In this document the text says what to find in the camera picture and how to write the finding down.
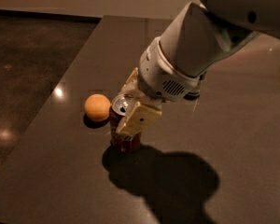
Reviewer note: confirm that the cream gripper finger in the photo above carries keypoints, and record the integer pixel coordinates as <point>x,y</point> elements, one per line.
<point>137,118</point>
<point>131,84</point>

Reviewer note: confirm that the orange fruit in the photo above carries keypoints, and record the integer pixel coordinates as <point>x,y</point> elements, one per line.
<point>97,107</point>

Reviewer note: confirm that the red coke can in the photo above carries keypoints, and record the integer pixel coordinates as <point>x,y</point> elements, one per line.
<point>123,137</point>

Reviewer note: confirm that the silver blue energy drink can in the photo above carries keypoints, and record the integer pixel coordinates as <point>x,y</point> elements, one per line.
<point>195,93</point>

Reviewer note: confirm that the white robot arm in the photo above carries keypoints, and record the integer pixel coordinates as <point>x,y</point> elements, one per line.
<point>173,65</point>

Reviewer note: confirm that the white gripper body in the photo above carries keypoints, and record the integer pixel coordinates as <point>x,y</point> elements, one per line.
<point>160,75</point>

